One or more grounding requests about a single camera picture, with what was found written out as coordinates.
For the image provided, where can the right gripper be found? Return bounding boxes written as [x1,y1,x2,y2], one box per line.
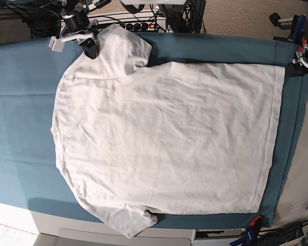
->
[59,9,100,59]

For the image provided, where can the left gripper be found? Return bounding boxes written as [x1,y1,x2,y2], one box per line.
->
[286,44,308,76]

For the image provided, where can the white T-shirt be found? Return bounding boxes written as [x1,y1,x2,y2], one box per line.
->
[51,25,285,238]

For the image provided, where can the blue clamp top right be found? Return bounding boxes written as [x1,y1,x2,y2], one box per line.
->
[273,15,307,45]

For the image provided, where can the blue clamp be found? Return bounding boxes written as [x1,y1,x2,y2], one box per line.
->
[273,15,307,45]
[229,227,260,246]

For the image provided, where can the black caster wheel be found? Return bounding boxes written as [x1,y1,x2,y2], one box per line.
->
[269,12,281,27]

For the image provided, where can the black power strip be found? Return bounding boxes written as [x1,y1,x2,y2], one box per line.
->
[120,22,158,32]

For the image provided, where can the teal table cloth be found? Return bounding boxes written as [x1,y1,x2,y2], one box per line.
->
[0,33,308,229]

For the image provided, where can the orange black bottom clamp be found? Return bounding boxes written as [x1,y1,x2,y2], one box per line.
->
[249,215,264,230]

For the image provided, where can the blue clamp bottom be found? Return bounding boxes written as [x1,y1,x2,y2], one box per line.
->
[229,227,260,246]

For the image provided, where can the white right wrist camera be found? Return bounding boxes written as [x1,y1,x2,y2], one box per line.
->
[48,36,65,52]

